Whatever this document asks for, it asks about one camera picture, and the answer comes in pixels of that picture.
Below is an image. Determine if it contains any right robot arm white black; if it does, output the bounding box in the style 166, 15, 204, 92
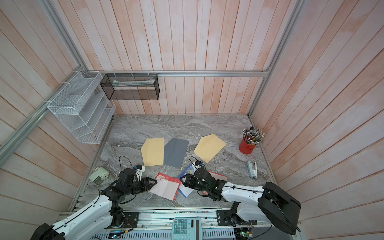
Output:
180, 167, 302, 235

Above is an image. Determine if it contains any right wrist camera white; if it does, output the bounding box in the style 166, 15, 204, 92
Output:
194, 161, 204, 169

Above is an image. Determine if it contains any white wire mesh shelf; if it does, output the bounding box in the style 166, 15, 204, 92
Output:
48, 71, 116, 144

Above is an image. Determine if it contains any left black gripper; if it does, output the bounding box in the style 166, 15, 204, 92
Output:
125, 177, 158, 196

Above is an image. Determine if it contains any red bordered card right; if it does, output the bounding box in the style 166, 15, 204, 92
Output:
202, 171, 228, 196

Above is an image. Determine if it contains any teal calculator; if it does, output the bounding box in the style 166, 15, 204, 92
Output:
171, 217, 203, 240

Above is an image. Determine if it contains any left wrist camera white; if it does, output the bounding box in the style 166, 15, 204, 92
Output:
134, 165, 146, 181

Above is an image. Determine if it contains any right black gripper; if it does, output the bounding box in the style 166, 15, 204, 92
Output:
179, 173, 211, 194

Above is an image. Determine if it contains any yellow envelope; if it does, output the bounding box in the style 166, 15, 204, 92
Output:
194, 134, 227, 163
141, 138, 164, 167

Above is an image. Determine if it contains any bundle of pencils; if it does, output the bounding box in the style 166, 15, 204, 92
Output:
243, 126, 265, 145

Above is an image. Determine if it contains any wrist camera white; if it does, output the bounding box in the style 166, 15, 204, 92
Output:
134, 165, 146, 181
194, 161, 204, 169

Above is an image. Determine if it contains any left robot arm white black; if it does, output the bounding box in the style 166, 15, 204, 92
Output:
31, 167, 157, 240

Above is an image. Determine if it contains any red pencil cup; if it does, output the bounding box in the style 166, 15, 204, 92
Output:
239, 138, 257, 155

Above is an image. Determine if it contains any green tape dispenser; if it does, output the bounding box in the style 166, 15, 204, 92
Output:
89, 167, 110, 185

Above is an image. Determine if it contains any blue bordered letter paper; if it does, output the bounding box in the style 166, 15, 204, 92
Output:
177, 164, 196, 198

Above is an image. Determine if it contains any red bordered letter paper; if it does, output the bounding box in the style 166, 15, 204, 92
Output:
149, 173, 181, 201

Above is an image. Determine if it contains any black mesh basket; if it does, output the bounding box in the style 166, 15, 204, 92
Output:
101, 73, 160, 101

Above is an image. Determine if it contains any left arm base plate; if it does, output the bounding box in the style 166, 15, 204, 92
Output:
109, 212, 140, 229

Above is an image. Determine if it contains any grey envelope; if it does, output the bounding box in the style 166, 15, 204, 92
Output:
164, 138, 189, 169

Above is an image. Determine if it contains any white stapler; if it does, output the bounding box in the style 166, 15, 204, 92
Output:
247, 162, 258, 179

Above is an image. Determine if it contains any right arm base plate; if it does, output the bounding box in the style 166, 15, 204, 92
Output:
216, 210, 258, 227

